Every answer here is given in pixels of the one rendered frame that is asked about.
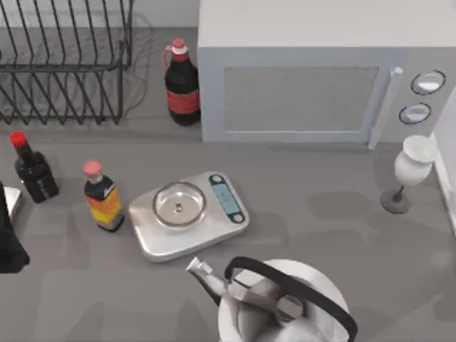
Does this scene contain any silver kitchen scale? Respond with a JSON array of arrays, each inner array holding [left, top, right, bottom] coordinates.
[[128, 170, 251, 264]]

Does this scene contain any dark bottle with red label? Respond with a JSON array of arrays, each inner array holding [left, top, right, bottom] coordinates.
[[162, 38, 202, 127]]

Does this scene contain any microwave oven door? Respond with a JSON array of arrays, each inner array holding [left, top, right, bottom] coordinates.
[[197, 47, 410, 144]]

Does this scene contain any orange label bottle pink cap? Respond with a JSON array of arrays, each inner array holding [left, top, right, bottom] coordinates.
[[82, 160, 125, 233]]

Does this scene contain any pale grey microwave oven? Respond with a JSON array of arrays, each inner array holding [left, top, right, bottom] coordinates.
[[197, 0, 456, 150]]

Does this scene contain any white goblet lamp grey base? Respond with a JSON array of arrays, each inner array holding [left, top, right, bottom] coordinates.
[[380, 135, 437, 214]]

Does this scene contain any black square bottle red cap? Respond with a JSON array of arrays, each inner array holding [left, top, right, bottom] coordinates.
[[9, 131, 60, 204]]

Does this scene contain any microwave knob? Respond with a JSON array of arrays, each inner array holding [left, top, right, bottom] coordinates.
[[410, 70, 447, 95], [398, 102, 432, 125]]

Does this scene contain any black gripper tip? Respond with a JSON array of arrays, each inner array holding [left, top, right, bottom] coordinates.
[[0, 181, 31, 274]]

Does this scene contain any silver kettle black handle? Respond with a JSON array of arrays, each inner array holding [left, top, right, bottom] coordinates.
[[185, 256, 359, 342]]

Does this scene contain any microwave door handle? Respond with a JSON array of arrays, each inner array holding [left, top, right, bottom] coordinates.
[[368, 66, 405, 150]]

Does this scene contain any black wire dish rack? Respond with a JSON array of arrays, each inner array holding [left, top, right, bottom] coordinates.
[[0, 0, 135, 126]]

